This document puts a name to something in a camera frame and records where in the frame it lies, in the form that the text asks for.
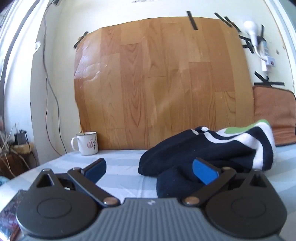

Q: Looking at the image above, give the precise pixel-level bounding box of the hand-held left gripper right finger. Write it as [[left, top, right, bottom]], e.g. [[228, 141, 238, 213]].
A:
[[182, 157, 272, 207]]

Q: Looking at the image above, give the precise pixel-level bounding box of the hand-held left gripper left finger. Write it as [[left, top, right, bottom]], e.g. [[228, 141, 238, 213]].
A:
[[30, 158, 121, 207]]

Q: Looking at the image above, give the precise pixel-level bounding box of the navy green white striped garment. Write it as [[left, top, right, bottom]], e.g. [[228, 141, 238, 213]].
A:
[[138, 119, 277, 198]]

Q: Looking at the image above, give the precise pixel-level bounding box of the white enamel mug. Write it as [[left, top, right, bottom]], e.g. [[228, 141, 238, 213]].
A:
[[71, 131, 99, 156]]

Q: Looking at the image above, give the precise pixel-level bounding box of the blue striped bed sheet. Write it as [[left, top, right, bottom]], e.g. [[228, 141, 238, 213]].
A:
[[0, 148, 296, 209]]

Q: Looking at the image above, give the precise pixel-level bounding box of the brown cardboard box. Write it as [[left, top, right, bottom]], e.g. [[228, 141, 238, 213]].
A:
[[10, 144, 35, 161]]

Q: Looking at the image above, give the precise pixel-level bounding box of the black charger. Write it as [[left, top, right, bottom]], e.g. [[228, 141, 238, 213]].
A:
[[14, 130, 28, 146]]

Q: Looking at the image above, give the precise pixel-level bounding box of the brown cushion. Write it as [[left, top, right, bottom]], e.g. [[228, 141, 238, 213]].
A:
[[252, 85, 296, 147]]

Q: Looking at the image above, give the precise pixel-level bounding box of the black tape cross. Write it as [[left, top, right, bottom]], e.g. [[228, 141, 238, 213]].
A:
[[254, 71, 285, 87]]

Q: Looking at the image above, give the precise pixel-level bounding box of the black tape strip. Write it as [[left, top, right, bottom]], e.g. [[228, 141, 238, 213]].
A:
[[74, 31, 89, 49], [215, 13, 233, 26], [186, 10, 199, 30], [224, 16, 242, 32]]

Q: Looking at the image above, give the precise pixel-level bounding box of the black tape cluster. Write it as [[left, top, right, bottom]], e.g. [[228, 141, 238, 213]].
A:
[[239, 24, 266, 54]]

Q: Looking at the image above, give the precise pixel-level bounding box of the black cable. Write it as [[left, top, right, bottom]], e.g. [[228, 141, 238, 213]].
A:
[[45, 0, 67, 154]]

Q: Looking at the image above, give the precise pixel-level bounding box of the white cable bundle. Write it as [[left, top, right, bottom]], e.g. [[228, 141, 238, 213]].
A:
[[0, 124, 20, 172]]

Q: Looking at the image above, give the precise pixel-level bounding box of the wood-grain wall sheet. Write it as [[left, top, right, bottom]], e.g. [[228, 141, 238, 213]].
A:
[[73, 16, 255, 151]]

